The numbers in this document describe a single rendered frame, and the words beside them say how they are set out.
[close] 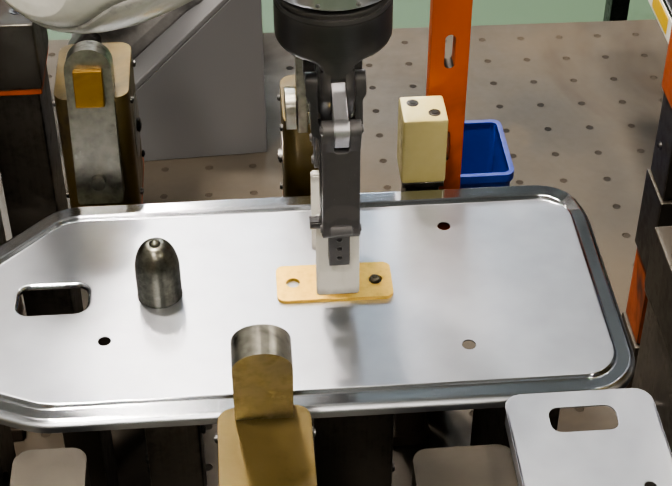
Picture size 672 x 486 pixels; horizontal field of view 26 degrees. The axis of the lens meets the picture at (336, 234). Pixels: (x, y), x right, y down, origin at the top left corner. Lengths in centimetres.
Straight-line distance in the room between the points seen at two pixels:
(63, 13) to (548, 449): 44
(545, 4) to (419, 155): 225
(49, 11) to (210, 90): 94
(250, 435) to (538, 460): 19
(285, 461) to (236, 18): 79
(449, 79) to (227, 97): 54
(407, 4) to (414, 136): 222
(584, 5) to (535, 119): 163
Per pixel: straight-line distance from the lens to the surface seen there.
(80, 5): 70
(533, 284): 107
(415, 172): 114
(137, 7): 71
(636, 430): 98
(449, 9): 111
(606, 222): 162
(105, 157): 116
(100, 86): 113
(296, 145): 114
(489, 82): 182
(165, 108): 165
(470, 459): 97
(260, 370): 86
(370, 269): 107
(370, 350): 101
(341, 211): 94
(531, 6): 335
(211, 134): 167
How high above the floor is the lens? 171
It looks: 40 degrees down
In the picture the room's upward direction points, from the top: straight up
